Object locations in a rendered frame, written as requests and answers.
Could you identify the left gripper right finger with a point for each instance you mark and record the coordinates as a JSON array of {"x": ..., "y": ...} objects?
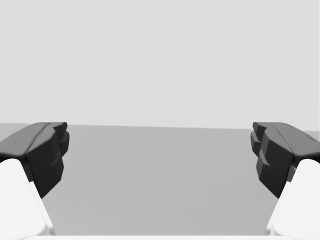
[{"x": 275, "y": 162}]

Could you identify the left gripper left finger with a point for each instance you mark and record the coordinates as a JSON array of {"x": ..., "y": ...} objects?
[{"x": 42, "y": 160}]

